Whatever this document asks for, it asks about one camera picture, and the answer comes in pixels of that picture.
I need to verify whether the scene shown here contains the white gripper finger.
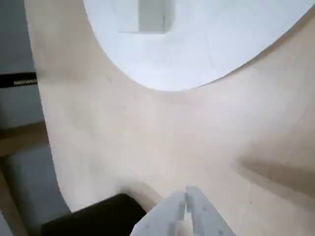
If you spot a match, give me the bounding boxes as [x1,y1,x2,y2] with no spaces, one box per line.
[186,185,236,236]
[132,190,187,236]

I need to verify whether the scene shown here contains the white cube block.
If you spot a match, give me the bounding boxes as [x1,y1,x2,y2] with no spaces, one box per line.
[137,0,176,33]

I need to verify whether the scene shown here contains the white round plate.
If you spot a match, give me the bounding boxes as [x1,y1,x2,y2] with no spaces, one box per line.
[83,0,313,91]

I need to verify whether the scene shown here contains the black Neewer stand bar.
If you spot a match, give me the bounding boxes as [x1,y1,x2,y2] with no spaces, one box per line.
[0,71,38,89]

